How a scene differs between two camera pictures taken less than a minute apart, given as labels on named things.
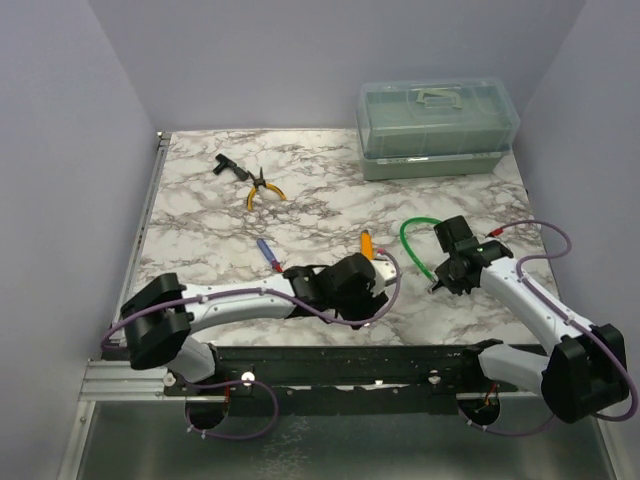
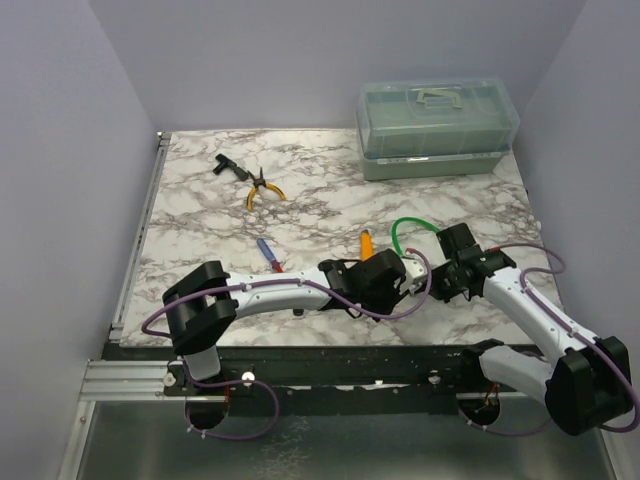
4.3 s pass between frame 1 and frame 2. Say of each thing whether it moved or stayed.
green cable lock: moved
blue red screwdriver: stayed
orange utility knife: stayed
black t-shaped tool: stayed
